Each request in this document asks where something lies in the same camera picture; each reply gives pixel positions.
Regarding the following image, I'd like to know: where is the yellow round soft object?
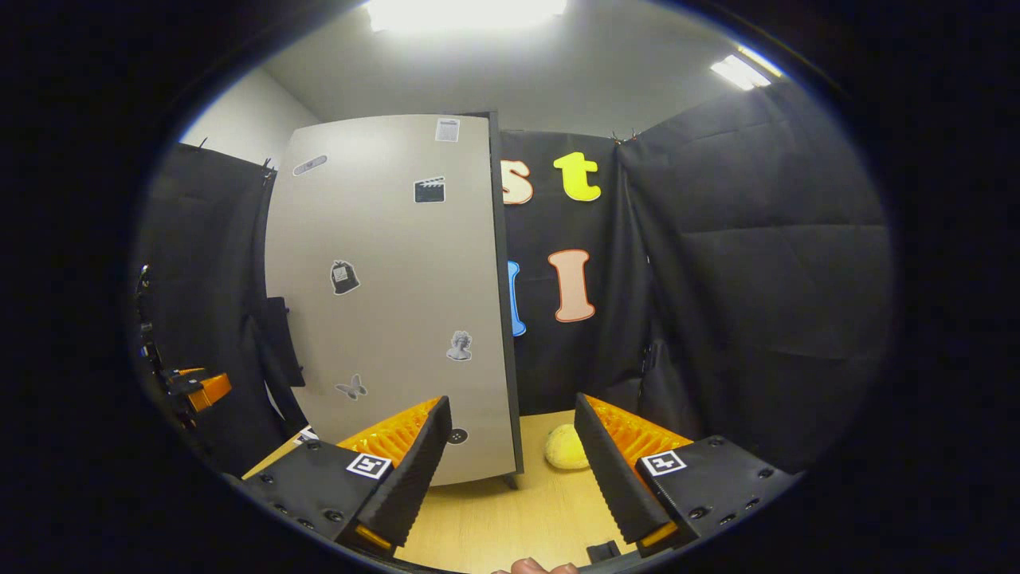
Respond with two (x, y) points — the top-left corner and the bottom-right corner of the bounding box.
(544, 423), (590, 470)

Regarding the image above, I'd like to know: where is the long ceiling light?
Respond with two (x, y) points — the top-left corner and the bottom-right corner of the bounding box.
(365, 0), (568, 33)

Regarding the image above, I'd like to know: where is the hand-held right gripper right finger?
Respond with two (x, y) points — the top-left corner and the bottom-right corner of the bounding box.
(574, 392), (800, 559)

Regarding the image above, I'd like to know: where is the dark grey cabinet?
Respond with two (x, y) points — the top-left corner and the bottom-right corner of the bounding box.
(478, 110), (525, 489)

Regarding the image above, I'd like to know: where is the black backdrop cloth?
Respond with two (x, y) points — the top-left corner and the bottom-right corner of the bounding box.
(131, 80), (893, 479)

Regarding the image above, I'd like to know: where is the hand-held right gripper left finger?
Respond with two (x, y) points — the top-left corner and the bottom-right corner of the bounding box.
(239, 396), (453, 559)

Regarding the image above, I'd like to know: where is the small ceiling light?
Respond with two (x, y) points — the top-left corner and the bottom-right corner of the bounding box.
(709, 45), (786, 91)

